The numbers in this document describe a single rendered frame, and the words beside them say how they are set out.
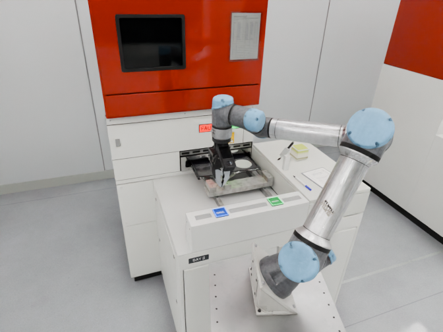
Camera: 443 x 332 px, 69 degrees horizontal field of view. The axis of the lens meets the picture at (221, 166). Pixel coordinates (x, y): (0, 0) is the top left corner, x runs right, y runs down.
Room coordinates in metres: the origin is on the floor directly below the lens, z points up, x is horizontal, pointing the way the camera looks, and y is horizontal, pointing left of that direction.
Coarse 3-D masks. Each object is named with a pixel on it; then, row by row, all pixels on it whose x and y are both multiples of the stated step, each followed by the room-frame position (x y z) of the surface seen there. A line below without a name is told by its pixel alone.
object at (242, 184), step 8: (256, 176) 1.52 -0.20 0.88; (216, 184) 1.42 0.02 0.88; (232, 184) 1.43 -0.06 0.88; (240, 184) 1.43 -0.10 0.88; (248, 184) 1.43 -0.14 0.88; (256, 184) 1.44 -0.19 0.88; (264, 184) 1.46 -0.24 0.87; (208, 192) 1.35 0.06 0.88; (216, 192) 1.36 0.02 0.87; (224, 192) 1.37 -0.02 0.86; (232, 192) 1.39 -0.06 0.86
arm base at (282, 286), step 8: (272, 256) 0.81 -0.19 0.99; (264, 264) 0.79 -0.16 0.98; (272, 264) 0.78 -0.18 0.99; (264, 272) 0.76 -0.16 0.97; (272, 272) 0.75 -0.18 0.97; (280, 272) 0.75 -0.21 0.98; (272, 280) 0.74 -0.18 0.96; (280, 280) 0.73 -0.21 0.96; (288, 280) 0.73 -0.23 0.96; (272, 288) 0.72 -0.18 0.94; (280, 288) 0.72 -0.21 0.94; (288, 288) 0.73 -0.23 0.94; (280, 296) 0.72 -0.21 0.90
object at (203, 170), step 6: (234, 156) 1.71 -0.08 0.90; (240, 156) 1.72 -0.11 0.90; (246, 156) 1.72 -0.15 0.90; (192, 162) 1.62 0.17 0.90; (198, 162) 1.63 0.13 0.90; (204, 162) 1.63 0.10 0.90; (252, 162) 1.64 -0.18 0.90; (198, 168) 1.56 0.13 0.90; (204, 168) 1.56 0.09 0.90; (210, 168) 1.56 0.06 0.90; (222, 168) 1.57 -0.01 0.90; (240, 168) 1.57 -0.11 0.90; (246, 168) 1.57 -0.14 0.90; (252, 168) 1.58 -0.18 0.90; (198, 174) 1.49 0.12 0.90; (204, 174) 1.49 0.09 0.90; (210, 174) 1.50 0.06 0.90
